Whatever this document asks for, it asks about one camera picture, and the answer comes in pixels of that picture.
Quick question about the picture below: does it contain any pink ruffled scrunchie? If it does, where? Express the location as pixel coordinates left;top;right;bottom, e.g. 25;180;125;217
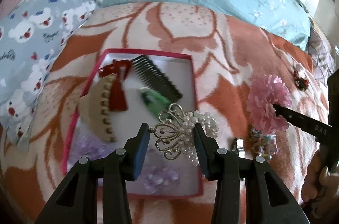
246;74;292;135

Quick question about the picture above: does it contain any beige claw hair clip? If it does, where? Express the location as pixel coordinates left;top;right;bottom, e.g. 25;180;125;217
78;74;117;142

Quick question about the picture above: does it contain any pearl crown hair clip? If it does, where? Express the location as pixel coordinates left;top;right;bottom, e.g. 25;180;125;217
151;103;219;166

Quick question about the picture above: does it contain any red cardboard box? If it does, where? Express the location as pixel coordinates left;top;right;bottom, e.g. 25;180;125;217
61;48;203;200

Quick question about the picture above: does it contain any green braided hair clip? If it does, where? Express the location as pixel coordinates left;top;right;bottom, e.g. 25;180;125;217
139;87;171;118

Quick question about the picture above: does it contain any right hand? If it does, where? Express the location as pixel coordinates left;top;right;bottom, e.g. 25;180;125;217
300;150;338;223

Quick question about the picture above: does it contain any black beaded scrunchie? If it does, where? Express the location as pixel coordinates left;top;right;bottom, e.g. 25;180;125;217
293;70;309;91

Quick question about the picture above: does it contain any pastel beaded hair accessory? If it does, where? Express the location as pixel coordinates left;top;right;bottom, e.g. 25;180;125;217
249;127;279;161

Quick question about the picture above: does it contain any silver rhinestone hair clip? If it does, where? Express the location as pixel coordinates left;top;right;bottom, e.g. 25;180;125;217
232;138;245;159

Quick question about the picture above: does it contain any red and white blanket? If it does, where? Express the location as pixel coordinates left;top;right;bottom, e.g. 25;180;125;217
1;2;328;223

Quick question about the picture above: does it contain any purple flower hair clip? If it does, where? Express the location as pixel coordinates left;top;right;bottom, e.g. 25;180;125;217
67;134;180;195

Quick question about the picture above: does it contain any red bow hair clip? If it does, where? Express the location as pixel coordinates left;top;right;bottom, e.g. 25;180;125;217
99;59;132;112

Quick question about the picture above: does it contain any black comb hair clip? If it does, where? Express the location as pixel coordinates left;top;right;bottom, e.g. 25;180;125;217
132;55;183;103

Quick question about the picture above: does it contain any bear print pillow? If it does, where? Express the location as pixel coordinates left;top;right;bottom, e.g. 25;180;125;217
0;0;97;151

